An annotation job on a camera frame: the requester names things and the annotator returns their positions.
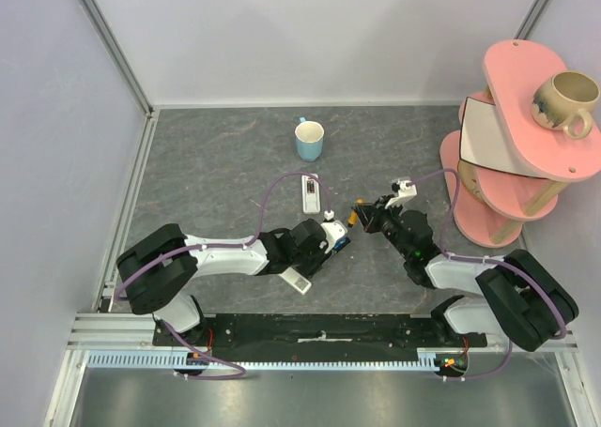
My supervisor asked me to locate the yellow handled screwdriver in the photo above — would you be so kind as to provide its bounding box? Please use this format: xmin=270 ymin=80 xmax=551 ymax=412
xmin=347 ymin=198 xmax=363 ymax=228

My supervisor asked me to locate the white remote with QR label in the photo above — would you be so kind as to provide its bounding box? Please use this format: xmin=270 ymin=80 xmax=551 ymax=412
xmin=279 ymin=267 xmax=312 ymax=295

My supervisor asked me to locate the black remote control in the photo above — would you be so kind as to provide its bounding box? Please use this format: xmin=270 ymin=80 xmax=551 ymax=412
xmin=332 ymin=237 xmax=351 ymax=253

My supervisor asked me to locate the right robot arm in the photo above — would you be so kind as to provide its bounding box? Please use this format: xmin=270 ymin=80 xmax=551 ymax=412
xmin=352 ymin=197 xmax=579 ymax=352

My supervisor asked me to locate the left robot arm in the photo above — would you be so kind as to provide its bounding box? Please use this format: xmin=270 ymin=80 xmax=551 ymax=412
xmin=116 ymin=219 xmax=347 ymax=345

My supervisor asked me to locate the white remote control upper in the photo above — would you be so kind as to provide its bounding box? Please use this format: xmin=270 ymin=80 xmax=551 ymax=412
xmin=301 ymin=174 xmax=321 ymax=215

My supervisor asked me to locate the light blue cup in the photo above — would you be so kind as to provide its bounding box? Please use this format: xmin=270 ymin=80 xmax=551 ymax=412
xmin=295 ymin=117 xmax=325 ymax=162

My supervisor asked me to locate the pink wooden shelf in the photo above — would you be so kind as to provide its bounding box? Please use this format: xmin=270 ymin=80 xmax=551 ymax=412
xmin=439 ymin=39 xmax=600 ymax=248

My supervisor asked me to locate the beige ceramic mug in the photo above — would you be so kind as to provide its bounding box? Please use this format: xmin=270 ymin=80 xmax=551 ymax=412
xmin=531 ymin=70 xmax=600 ymax=140

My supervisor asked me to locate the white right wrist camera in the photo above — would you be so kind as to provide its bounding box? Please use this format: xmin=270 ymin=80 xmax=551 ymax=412
xmin=385 ymin=177 xmax=417 ymax=209

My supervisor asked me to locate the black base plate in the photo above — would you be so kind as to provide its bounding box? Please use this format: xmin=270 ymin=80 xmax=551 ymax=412
xmin=180 ymin=313 xmax=487 ymax=351

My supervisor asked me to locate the light blue cable duct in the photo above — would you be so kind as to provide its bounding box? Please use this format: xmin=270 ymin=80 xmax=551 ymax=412
xmin=85 ymin=350 xmax=443 ymax=372

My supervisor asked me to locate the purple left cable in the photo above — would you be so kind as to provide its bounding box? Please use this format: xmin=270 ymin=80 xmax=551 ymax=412
xmin=115 ymin=171 xmax=335 ymax=381

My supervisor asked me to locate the aluminium frame rail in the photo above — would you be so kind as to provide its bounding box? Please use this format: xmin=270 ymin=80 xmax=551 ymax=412
xmin=44 ymin=0 xmax=156 ymax=427

